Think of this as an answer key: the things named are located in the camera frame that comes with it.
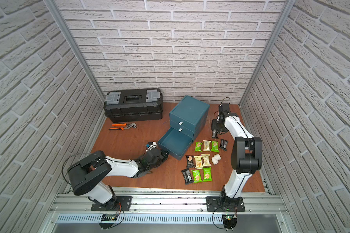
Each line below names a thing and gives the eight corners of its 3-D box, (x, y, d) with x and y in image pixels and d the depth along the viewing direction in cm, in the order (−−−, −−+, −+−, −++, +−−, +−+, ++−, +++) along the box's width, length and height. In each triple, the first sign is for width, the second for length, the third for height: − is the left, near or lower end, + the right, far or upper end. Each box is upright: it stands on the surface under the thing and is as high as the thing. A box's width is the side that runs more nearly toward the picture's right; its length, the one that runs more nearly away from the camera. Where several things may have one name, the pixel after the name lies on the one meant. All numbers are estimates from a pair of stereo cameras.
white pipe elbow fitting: (210, 161, 90) (210, 159, 88) (215, 154, 93) (216, 152, 91) (215, 165, 88) (216, 164, 86) (221, 158, 91) (222, 156, 89)
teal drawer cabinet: (169, 133, 103) (168, 114, 86) (185, 114, 114) (186, 94, 97) (191, 146, 96) (194, 127, 79) (205, 125, 108) (211, 105, 91)
